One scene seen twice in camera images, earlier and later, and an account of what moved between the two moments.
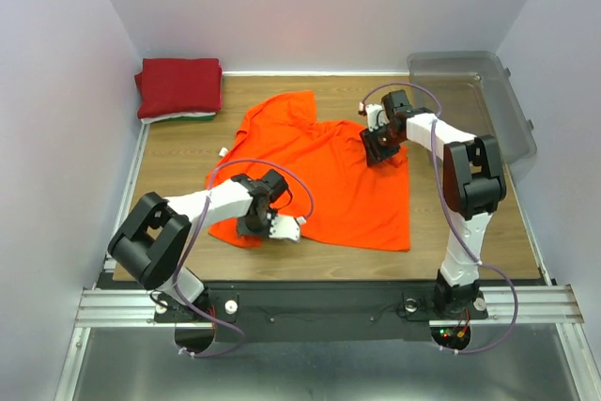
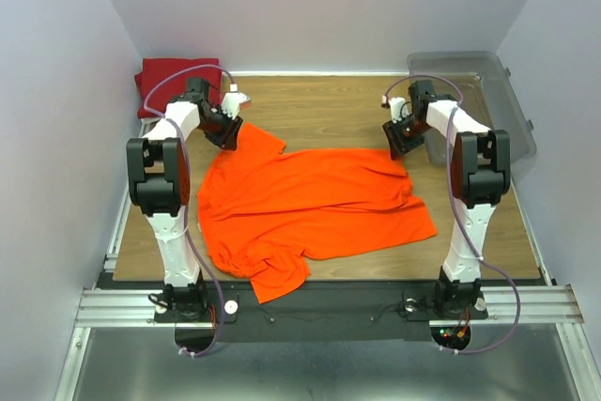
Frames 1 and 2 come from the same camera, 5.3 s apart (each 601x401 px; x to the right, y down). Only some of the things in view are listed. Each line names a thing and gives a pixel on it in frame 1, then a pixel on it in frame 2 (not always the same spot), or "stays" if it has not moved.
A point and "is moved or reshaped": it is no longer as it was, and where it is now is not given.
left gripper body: x=254 y=226 -> x=221 y=128
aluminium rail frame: x=550 y=302 stays
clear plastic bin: x=472 y=91 stays
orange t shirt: x=295 y=175 is moved or reshaped
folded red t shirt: x=171 y=85 stays
